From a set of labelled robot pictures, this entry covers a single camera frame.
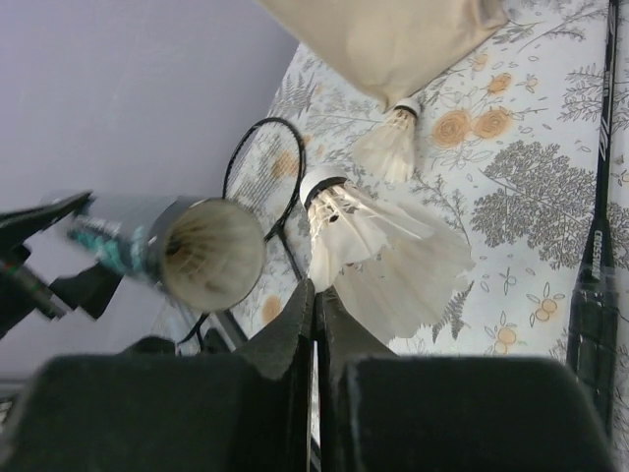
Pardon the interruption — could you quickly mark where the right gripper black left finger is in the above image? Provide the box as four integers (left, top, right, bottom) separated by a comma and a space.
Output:
236, 278, 315, 471

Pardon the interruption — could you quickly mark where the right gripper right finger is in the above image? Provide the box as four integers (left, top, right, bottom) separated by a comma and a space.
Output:
314, 288, 395, 471

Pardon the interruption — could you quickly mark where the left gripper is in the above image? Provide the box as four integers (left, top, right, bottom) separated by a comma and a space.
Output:
1, 192, 123, 338

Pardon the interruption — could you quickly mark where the white feather shuttlecock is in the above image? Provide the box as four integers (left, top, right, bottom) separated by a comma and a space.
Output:
352, 98, 421, 183
300, 165, 475, 344

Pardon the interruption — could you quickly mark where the black shuttlecock tube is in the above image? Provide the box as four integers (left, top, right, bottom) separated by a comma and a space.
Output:
66, 194, 268, 313

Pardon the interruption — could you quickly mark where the black badminton racket lower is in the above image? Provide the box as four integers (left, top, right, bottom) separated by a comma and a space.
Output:
176, 116, 309, 345

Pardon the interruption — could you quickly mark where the black badminton racket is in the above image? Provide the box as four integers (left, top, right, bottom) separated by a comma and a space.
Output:
566, 1, 620, 437
176, 116, 309, 345

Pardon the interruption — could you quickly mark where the black badminton racket upper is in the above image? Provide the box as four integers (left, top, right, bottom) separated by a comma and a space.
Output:
566, 1, 620, 437

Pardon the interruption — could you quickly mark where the floral table mat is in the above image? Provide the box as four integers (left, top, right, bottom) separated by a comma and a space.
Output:
215, 0, 629, 472

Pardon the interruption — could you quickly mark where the beige canvas tote bag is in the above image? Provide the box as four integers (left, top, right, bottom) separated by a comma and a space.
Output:
261, 0, 508, 109

